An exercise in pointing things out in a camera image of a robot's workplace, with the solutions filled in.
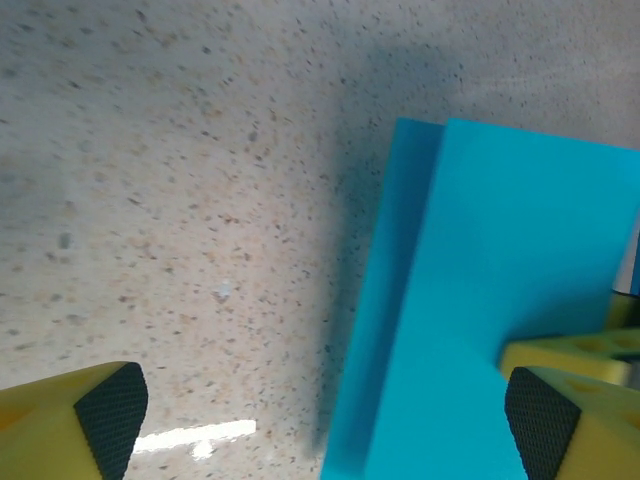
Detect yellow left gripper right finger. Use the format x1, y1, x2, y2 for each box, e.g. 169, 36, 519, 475
503, 365, 640, 480

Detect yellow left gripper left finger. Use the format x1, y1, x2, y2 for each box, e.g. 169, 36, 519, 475
0, 361, 150, 480

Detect blue paper sheet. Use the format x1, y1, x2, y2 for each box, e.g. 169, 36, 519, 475
319, 117, 640, 480

